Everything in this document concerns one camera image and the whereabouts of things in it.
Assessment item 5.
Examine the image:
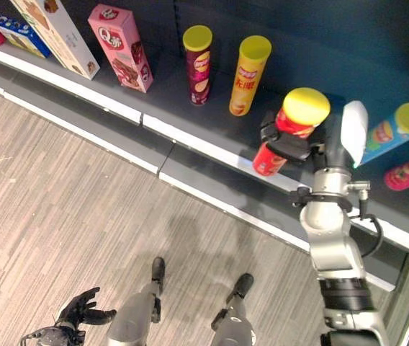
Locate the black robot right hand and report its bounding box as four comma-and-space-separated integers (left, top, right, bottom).
260, 100, 369, 172

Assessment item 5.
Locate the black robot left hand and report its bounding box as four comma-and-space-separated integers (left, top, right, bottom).
55, 286, 117, 329

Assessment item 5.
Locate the red chips can yellow lid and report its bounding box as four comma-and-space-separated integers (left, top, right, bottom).
252, 87, 331, 177

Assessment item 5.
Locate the blue chips can yellow lid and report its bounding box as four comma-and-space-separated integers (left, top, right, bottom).
358, 102, 409, 167

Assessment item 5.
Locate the dark shelf with white edges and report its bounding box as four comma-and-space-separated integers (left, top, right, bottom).
0, 0, 409, 293

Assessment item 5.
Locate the silver robot right leg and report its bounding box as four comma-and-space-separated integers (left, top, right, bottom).
210, 272, 256, 346

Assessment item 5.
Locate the maroon chips can yellow lid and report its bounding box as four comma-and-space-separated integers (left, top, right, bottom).
182, 25, 214, 107

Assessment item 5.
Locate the pink snack box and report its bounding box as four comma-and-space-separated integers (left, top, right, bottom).
87, 4, 154, 94

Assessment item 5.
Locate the white tall biscuit box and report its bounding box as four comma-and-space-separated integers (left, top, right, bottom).
9, 0, 102, 81

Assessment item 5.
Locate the blue cookie box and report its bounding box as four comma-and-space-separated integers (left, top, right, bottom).
0, 14, 53, 59

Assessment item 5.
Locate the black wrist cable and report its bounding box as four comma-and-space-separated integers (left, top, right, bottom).
348, 213, 385, 259

